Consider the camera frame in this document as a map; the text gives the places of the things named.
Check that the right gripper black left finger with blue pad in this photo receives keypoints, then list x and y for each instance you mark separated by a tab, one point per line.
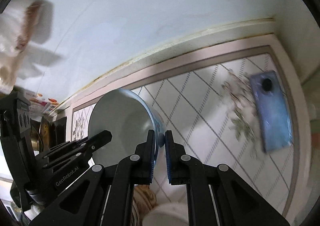
121	179

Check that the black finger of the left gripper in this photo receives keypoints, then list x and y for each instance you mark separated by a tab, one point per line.
80	148

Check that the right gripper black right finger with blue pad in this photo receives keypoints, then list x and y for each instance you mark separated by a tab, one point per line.
202	183

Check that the large white bowl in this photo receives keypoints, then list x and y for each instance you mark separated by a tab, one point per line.
174	214

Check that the white bowl blue rim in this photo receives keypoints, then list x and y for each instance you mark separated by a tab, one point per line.
128	118

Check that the colourful sticker packet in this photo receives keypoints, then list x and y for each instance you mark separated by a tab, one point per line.
39	104

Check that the patterned table mat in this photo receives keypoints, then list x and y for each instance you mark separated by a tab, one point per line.
211	112

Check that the blue smartphone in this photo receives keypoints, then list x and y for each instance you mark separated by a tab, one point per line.
274	117

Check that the clear plastic bag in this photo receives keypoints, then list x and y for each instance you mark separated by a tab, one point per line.
23	24

